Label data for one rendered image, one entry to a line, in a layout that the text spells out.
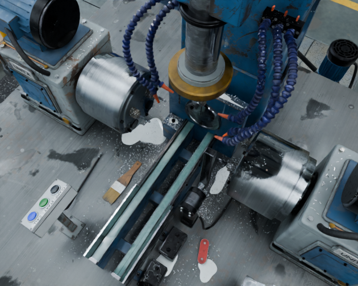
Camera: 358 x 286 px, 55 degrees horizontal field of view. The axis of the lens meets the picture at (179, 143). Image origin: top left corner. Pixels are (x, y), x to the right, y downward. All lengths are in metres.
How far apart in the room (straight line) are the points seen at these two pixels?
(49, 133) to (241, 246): 0.91
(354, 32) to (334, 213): 2.42
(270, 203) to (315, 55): 1.48
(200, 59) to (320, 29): 2.39
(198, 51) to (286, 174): 0.44
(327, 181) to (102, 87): 0.76
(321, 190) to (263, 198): 0.16
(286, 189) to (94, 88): 0.69
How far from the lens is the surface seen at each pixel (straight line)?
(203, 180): 1.10
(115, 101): 1.16
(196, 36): 0.83
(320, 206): 1.04
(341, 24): 3.33
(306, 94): 1.68
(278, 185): 1.04
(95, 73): 1.21
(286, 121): 1.57
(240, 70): 1.19
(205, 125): 1.30
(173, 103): 1.32
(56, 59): 1.27
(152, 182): 1.25
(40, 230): 1.12
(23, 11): 1.22
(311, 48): 2.42
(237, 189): 1.08
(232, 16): 0.75
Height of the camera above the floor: 2.08
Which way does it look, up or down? 63 degrees down
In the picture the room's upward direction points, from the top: 1 degrees clockwise
